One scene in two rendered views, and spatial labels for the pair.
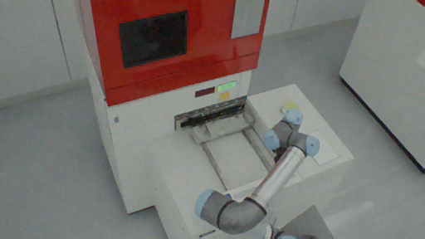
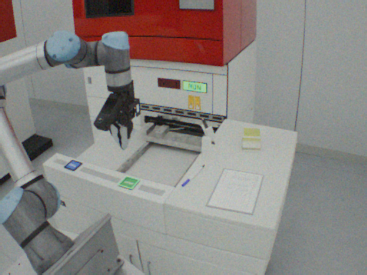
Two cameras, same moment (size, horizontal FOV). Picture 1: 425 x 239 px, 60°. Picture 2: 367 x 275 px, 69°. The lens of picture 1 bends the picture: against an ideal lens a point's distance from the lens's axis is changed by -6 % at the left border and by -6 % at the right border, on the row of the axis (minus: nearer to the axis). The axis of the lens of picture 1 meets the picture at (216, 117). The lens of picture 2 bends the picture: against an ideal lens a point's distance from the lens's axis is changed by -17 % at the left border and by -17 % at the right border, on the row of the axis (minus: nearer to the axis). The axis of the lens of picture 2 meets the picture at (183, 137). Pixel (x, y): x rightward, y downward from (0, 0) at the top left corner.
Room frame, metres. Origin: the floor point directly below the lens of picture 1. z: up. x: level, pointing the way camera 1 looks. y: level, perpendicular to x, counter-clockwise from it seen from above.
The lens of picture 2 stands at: (0.75, -1.11, 1.60)
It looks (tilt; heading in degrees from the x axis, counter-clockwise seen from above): 29 degrees down; 55
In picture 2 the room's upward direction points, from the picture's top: 2 degrees counter-clockwise
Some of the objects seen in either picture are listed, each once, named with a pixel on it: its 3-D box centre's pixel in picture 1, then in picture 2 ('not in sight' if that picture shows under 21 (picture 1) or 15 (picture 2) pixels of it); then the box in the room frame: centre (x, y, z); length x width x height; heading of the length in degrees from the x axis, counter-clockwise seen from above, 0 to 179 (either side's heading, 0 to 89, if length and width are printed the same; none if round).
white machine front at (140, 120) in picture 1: (182, 106); (147, 94); (1.47, 0.19, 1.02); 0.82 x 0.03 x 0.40; 120
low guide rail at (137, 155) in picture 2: (213, 162); (133, 158); (1.26, -0.01, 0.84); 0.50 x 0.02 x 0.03; 30
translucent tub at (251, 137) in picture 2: (290, 109); (251, 140); (1.56, -0.41, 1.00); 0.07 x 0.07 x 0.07; 45
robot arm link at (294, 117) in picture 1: (291, 122); (115, 51); (1.09, -0.31, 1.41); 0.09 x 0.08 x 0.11; 142
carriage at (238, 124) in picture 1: (222, 129); (177, 140); (1.48, -0.04, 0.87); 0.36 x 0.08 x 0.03; 120
